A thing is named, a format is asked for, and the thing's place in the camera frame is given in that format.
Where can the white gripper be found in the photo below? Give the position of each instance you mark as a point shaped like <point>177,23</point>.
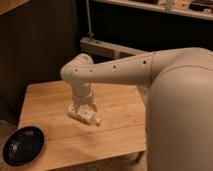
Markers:
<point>84,100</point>

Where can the clear plastic bottle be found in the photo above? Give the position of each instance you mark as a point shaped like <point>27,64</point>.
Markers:
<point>84,116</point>

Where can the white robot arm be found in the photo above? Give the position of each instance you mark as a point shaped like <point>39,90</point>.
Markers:
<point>179,108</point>

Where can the black ceramic bowl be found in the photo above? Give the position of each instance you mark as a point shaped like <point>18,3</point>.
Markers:
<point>23,146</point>

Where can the wooden table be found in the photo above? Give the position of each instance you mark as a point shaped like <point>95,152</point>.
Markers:
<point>69,142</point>

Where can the grey metal beam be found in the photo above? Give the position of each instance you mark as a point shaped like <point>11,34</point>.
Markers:
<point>100,48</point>

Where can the grey vertical pole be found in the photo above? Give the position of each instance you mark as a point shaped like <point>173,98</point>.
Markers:
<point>90,31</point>

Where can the wooden shelf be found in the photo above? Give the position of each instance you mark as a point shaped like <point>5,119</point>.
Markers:
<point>200,9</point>

